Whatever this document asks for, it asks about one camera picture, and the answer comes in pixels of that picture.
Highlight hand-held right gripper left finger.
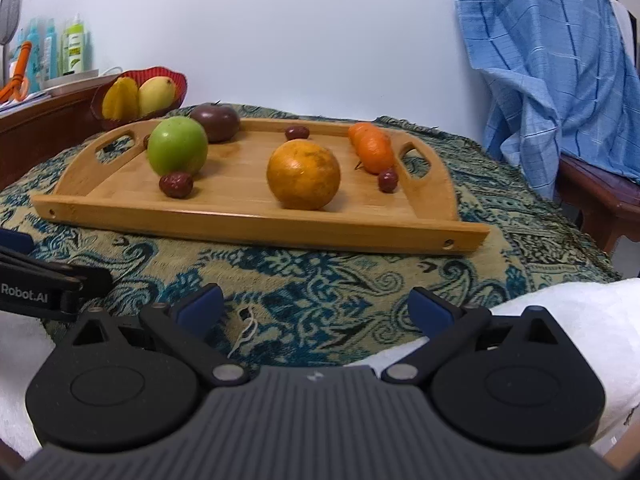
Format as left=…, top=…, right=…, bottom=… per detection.
left=72, top=282, right=251, bottom=387

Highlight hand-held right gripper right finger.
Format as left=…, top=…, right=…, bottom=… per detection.
left=381, top=286, right=568, bottom=386

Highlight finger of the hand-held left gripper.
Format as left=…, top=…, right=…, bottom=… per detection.
left=0, top=229, right=35, bottom=261
left=0, top=249, right=113, bottom=297

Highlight wooden serving tray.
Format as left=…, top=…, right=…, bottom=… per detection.
left=32, top=117, right=491, bottom=258

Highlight small mandarin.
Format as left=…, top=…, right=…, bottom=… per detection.
left=359, top=145, right=396, bottom=175
left=348, top=122, right=381, bottom=143
left=352, top=132, right=390, bottom=161

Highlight green apple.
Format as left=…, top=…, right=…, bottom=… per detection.
left=146, top=116, right=209, bottom=177

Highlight large yellow-orange orange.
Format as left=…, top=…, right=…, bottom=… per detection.
left=266, top=139, right=342, bottom=211

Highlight dark purple round fruit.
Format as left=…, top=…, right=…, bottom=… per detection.
left=190, top=102, right=241, bottom=143

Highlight white thread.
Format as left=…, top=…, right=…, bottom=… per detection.
left=227, top=307, right=260, bottom=358

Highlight patterned blue beige blanket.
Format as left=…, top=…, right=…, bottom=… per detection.
left=0, top=104, right=623, bottom=376

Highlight brown wooden cabinet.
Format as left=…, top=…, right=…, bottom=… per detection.
left=0, top=77, right=118, bottom=191

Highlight white towel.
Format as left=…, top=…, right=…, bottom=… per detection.
left=0, top=277, right=640, bottom=453

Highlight stack of papers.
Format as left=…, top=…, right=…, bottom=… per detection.
left=0, top=91, right=51, bottom=112

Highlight orange striped tool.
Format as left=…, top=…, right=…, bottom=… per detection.
left=0, top=40, right=33, bottom=103

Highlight white tray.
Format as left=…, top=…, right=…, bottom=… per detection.
left=40, top=67, right=101, bottom=96

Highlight yellow starfruit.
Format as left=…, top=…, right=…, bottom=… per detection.
left=101, top=79, right=141, bottom=120

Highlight teal bottle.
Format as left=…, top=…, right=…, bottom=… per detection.
left=42, top=19, right=59, bottom=81
left=22, top=17, right=42, bottom=93

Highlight yellow mango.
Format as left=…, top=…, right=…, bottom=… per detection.
left=137, top=76, right=177, bottom=117

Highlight lime green bottle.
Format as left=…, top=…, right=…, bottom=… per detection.
left=61, top=14, right=86, bottom=76

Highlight dark wooden chair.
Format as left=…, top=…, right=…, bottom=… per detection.
left=555, top=152, right=640, bottom=261

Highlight red fruit bowl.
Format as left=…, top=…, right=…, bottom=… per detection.
left=90, top=66, right=188, bottom=132

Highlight grey mesh swatter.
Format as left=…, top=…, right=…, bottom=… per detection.
left=0, top=0, right=25, bottom=88

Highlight blue striped cloth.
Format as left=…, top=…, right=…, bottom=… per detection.
left=452, top=0, right=640, bottom=201

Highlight white hanging cloth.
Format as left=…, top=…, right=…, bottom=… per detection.
left=607, top=0, right=638, bottom=61

